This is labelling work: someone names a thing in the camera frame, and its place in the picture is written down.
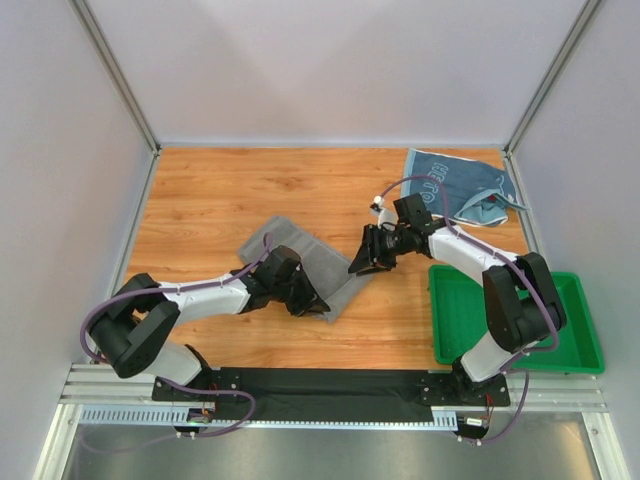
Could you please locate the grey terry towel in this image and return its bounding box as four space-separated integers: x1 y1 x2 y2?
237 215 372 323

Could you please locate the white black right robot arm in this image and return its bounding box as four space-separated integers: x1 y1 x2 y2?
348 194 567 393

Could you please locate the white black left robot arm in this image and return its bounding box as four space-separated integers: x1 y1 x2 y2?
80 245 331 388

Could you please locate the blue patterned towel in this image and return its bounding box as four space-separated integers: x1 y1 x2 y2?
401 149 527 227

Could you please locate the green plastic tray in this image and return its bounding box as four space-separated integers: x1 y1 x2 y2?
428 265 605 374

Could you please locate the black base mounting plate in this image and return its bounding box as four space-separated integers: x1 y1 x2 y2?
151 366 512 424

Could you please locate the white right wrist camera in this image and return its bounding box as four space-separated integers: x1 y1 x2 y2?
370 196 397 231

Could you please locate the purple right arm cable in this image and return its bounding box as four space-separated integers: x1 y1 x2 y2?
375 174 561 447

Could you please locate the aluminium frame post right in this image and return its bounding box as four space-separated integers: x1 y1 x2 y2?
502 0 606 154

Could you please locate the aluminium frame post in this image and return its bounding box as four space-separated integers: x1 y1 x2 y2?
68 0 162 154
502 0 606 154

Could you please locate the aluminium front rail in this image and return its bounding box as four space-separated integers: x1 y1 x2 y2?
59 364 608 431

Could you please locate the aluminium frame post left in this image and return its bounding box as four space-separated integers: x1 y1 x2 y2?
68 0 162 154

